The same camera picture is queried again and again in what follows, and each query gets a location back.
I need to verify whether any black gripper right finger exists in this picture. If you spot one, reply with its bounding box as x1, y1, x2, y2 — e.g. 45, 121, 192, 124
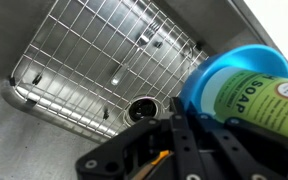
187, 109, 288, 180

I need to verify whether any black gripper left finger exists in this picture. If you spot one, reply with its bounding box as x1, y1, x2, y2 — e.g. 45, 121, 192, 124
75, 97, 200, 180

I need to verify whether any large green dish soap bottle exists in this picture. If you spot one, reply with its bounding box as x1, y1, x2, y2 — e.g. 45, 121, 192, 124
200, 66, 288, 145

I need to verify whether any blue bowl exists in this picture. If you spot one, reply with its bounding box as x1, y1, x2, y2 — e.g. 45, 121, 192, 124
178, 44, 288, 118

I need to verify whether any sink drain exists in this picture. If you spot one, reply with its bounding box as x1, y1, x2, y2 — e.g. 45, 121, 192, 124
123, 94, 166, 127

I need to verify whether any stainless steel sink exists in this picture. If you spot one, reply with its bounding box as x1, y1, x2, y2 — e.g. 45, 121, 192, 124
0, 0, 288, 180

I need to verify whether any wire sink grid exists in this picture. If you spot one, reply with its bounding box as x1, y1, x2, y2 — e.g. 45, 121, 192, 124
8, 0, 212, 138

